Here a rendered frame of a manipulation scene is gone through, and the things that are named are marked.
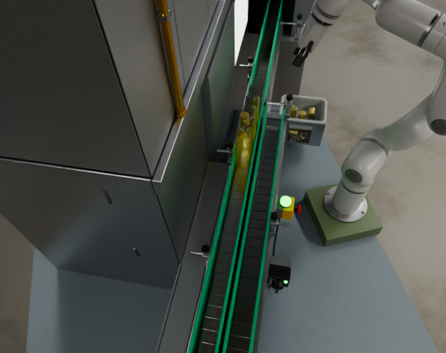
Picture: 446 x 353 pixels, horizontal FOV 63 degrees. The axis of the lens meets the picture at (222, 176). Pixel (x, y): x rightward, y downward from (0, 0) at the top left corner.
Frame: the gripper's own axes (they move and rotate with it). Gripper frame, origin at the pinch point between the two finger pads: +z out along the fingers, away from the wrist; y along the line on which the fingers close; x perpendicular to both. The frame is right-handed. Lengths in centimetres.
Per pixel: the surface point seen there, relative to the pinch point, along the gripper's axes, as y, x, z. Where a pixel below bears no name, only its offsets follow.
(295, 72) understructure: -102, 30, 81
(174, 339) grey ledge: 84, -8, 52
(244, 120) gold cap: 13.2, -8.2, 23.7
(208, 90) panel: 12.9, -23.8, 16.4
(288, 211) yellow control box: 28, 23, 48
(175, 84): 39, -33, -6
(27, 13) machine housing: 60, -55, -29
